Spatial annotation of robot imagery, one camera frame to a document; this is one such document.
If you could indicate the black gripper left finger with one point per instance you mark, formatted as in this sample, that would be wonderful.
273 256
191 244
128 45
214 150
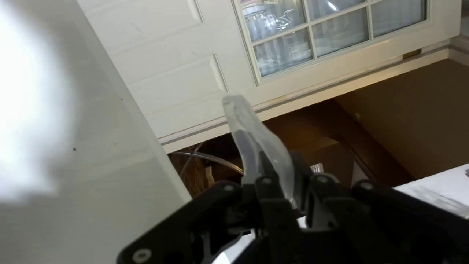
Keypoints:
205 225

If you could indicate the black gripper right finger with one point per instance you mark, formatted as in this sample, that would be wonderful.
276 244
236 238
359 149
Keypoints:
390 230

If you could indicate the white door with window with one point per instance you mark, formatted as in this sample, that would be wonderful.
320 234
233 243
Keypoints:
170 74

